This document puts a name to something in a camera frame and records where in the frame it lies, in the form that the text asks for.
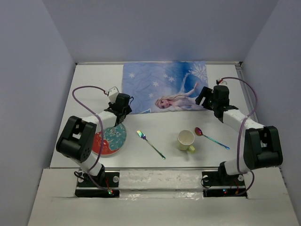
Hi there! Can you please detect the iridescent spoon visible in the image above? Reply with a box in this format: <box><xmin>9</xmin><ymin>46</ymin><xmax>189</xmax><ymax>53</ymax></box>
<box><xmin>194</xmin><ymin>127</ymin><xmax>230</xmax><ymax>150</ymax></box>

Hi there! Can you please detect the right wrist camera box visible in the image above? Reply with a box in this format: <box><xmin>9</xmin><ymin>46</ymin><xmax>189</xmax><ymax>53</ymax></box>
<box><xmin>216</xmin><ymin>79</ymin><xmax>228</xmax><ymax>86</ymax></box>

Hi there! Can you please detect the red and teal plate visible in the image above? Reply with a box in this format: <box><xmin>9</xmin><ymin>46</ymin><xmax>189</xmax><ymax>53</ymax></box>
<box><xmin>92</xmin><ymin>124</ymin><xmax>127</xmax><ymax>157</ymax></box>

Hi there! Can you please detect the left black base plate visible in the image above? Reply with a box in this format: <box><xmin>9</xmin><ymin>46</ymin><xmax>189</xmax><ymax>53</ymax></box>
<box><xmin>73</xmin><ymin>170</ymin><xmax>120</xmax><ymax>198</ymax></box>

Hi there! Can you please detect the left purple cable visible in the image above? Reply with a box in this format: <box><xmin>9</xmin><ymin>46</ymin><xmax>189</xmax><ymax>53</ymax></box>
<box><xmin>71</xmin><ymin>85</ymin><xmax>113</xmax><ymax>191</ymax></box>

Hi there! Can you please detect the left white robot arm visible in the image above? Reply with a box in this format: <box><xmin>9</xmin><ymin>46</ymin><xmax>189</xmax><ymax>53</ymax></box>
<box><xmin>56</xmin><ymin>93</ymin><xmax>132</xmax><ymax>186</ymax></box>

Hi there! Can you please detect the purple cable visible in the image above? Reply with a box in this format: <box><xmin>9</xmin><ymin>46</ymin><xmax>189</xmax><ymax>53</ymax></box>
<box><xmin>223</xmin><ymin>76</ymin><xmax>259</xmax><ymax>196</ymax></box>
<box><xmin>71</xmin><ymin>85</ymin><xmax>113</xmax><ymax>191</ymax></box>

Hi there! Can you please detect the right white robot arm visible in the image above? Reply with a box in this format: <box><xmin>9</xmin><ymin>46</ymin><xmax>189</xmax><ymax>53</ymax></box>
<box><xmin>196</xmin><ymin>85</ymin><xmax>283</xmax><ymax>185</ymax></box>

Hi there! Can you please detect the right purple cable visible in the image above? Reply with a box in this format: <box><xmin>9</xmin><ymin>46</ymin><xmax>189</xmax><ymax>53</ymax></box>
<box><xmin>223</xmin><ymin>76</ymin><xmax>259</xmax><ymax>196</ymax></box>

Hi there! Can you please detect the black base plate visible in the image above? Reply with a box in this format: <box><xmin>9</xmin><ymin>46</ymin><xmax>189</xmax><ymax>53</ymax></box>
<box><xmin>200</xmin><ymin>171</ymin><xmax>247</xmax><ymax>198</ymax></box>
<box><xmin>73</xmin><ymin>170</ymin><xmax>120</xmax><ymax>198</ymax></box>

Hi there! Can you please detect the pale yellow mug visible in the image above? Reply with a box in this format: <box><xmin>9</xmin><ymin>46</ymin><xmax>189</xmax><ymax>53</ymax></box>
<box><xmin>177</xmin><ymin>130</ymin><xmax>196</xmax><ymax>153</ymax></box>

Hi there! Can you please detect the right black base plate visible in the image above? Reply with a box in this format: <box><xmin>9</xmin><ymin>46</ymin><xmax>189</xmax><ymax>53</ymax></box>
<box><xmin>200</xmin><ymin>171</ymin><xmax>247</xmax><ymax>198</ymax></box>

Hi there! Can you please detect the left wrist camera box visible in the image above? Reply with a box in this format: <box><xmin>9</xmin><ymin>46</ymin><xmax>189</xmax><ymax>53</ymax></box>
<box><xmin>108</xmin><ymin>86</ymin><xmax>119</xmax><ymax>103</ymax></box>

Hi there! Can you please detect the blue Frozen placemat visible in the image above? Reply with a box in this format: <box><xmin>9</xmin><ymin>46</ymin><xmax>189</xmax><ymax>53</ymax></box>
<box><xmin>122</xmin><ymin>61</ymin><xmax>208</xmax><ymax>114</ymax></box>

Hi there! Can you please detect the iridescent fork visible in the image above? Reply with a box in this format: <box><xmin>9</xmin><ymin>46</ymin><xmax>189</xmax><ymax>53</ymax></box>
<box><xmin>136</xmin><ymin>130</ymin><xmax>166</xmax><ymax>160</ymax></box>

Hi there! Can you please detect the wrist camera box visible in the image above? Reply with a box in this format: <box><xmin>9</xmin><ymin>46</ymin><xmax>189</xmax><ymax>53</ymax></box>
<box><xmin>216</xmin><ymin>79</ymin><xmax>228</xmax><ymax>86</ymax></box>
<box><xmin>108</xmin><ymin>86</ymin><xmax>119</xmax><ymax>103</ymax></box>

